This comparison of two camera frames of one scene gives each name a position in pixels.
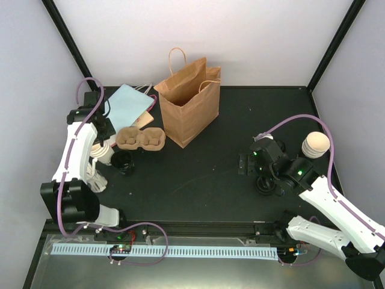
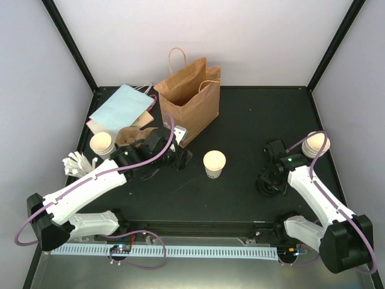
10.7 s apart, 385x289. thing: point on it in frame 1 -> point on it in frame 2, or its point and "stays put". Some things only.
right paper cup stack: (316, 144) stays put
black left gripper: (110, 131) -> (181, 158)
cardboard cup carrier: (142, 120) stays put
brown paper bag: (189, 97) stays put
